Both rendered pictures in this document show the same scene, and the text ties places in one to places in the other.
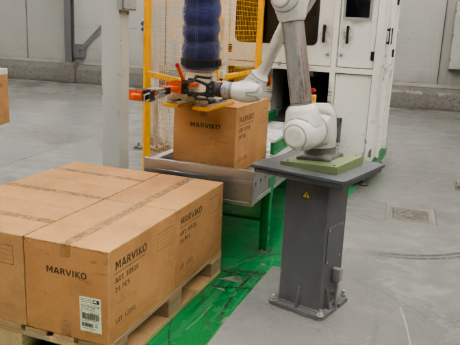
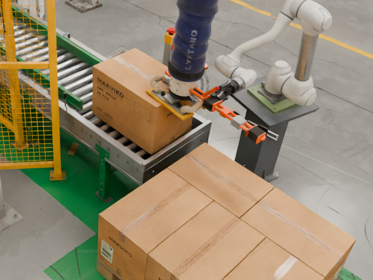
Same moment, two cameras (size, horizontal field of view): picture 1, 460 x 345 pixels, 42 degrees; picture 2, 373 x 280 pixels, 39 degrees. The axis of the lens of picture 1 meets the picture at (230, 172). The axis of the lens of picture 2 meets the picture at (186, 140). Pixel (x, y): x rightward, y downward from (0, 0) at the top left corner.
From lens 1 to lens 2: 419 cm
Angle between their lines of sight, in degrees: 70
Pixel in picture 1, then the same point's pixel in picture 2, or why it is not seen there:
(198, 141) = (171, 124)
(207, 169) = (186, 140)
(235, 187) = (200, 138)
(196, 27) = (205, 46)
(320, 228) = (282, 133)
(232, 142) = not seen: hidden behind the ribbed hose
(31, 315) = not seen: outside the picture
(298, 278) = (264, 166)
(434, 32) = not seen: outside the picture
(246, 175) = (207, 126)
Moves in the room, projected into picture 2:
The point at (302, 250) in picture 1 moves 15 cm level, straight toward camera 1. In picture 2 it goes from (270, 150) to (288, 158)
